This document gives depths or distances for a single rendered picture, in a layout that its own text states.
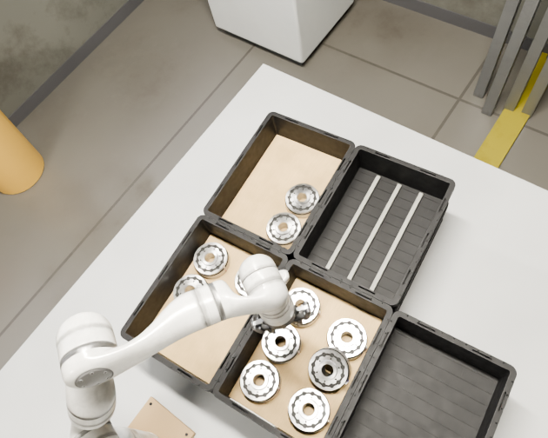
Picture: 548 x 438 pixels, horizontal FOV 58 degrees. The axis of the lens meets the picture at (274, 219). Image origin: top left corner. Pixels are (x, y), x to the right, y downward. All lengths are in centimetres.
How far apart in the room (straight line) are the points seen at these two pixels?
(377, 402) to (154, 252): 85
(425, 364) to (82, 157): 222
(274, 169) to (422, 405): 80
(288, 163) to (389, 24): 172
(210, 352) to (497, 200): 99
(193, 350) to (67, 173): 178
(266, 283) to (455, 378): 66
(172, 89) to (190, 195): 138
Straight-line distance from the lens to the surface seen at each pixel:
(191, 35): 332
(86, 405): 103
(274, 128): 163
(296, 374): 135
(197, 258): 147
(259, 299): 86
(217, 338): 141
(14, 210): 303
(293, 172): 157
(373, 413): 134
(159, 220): 175
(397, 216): 148
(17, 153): 290
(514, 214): 170
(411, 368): 136
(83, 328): 88
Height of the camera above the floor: 216
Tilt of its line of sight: 63 degrees down
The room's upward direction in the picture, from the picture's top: 19 degrees counter-clockwise
